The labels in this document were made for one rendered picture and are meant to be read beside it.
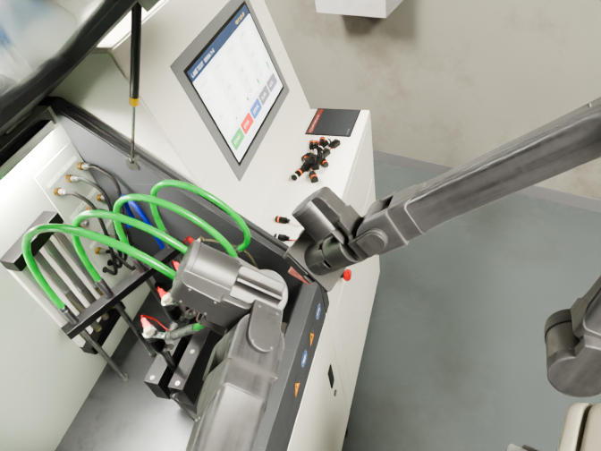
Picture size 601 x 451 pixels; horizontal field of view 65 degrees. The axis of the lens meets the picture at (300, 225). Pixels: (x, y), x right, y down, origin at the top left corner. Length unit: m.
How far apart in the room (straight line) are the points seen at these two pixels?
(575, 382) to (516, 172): 0.32
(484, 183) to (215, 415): 0.41
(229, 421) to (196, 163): 0.80
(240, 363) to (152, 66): 0.79
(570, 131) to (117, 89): 0.84
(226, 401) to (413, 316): 1.86
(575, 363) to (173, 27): 1.04
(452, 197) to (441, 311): 1.69
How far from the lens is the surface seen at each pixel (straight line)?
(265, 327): 0.51
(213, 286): 0.53
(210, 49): 1.31
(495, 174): 0.62
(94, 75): 1.11
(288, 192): 1.43
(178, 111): 1.16
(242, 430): 0.48
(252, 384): 0.49
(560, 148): 0.61
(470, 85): 2.59
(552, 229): 2.73
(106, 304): 1.17
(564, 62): 2.45
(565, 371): 0.77
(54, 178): 1.18
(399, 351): 2.19
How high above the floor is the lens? 1.90
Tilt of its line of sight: 45 degrees down
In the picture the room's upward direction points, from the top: 13 degrees counter-clockwise
